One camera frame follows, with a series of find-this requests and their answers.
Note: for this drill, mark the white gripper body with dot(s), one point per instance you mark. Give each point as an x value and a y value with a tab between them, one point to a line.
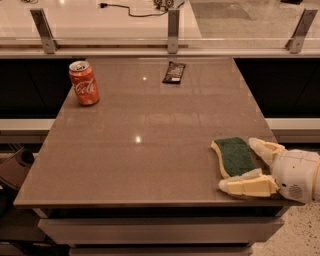
292	174

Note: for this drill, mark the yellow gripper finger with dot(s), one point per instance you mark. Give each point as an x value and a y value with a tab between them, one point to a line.
267	151
260	186

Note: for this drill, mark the green and yellow sponge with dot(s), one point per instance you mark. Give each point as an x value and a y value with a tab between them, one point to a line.
234	157

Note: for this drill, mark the black rxbar chocolate wrapper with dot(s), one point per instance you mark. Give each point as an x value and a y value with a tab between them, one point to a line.
174	73

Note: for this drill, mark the grey drawer cabinet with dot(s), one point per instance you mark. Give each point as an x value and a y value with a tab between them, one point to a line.
165	236

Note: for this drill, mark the red coca-cola can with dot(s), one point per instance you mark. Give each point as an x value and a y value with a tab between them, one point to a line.
84	83

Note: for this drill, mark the dark chair at left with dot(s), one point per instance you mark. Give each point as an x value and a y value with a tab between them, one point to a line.
13	172

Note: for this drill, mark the right metal railing bracket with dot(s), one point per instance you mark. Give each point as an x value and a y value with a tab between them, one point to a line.
296	41

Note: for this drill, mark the metal railing bracket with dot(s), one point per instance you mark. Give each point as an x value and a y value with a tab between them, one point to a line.
173	30
48	42
296	41

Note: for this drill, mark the middle metal railing bracket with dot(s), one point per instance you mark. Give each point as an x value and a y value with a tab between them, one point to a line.
173	30

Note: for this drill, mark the left metal railing bracket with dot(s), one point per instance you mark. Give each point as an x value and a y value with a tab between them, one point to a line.
48	42

